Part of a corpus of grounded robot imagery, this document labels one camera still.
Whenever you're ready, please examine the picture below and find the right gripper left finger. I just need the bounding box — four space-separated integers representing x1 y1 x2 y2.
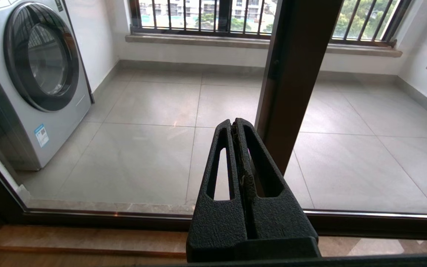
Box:
187 119 248 261

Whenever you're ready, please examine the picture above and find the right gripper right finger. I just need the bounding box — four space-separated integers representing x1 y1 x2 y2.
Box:
235 118 318 241

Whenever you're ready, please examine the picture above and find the dark brown sliding glass door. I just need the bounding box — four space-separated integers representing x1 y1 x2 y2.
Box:
0 0 427 230

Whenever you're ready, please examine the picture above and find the dark brown fixed glass panel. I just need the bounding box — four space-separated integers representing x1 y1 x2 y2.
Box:
254 0 344 177

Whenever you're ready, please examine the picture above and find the long grey stone window sill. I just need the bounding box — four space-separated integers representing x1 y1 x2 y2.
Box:
125 33 404 58

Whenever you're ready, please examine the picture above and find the long black balcony railing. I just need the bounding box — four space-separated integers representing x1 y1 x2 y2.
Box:
129 0 413 47

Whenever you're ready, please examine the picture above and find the white front-load washing machine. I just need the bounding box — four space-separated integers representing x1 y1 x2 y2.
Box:
0 0 95 172

